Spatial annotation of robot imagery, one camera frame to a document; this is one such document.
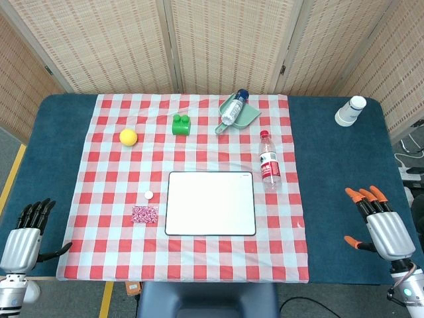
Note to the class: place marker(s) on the left black-fingered silver robot hand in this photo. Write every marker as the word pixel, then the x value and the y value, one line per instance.
pixel 21 245

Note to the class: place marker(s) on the small orange box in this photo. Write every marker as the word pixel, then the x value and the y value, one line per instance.
pixel 132 287

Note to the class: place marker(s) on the white rectangular board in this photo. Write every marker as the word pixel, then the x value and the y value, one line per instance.
pixel 210 205

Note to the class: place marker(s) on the dark blue table cover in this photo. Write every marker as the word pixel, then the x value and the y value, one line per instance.
pixel 331 165

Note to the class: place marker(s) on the right orange-tipped silver robot hand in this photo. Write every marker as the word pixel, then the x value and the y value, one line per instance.
pixel 391 232

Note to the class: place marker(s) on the white power strip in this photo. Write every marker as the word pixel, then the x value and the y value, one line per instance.
pixel 409 173

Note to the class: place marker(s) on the clear bottle red label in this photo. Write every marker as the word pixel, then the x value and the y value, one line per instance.
pixel 270 165

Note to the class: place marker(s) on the small white round cap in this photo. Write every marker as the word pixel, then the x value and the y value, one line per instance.
pixel 148 194

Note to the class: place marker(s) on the woven bamboo folding screen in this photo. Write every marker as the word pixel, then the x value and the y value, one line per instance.
pixel 109 43

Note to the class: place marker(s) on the metal screen hinge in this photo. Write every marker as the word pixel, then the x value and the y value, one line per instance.
pixel 49 70
pixel 283 69

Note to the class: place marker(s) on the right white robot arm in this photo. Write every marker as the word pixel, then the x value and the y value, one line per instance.
pixel 410 295

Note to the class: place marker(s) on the pale green dustpan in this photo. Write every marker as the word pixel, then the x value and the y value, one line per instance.
pixel 247 117

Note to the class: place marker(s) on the clear bottle blue cap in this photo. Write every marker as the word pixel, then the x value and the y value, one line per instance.
pixel 232 111

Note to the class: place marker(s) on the dark blue padded seat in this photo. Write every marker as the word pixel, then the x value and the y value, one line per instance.
pixel 208 298

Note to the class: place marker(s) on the red white checkered tablecloth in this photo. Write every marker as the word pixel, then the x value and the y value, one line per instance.
pixel 116 251

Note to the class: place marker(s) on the green toy building block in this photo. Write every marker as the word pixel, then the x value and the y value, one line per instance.
pixel 181 126

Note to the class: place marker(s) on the yellow ball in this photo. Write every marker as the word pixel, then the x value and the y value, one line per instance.
pixel 128 137

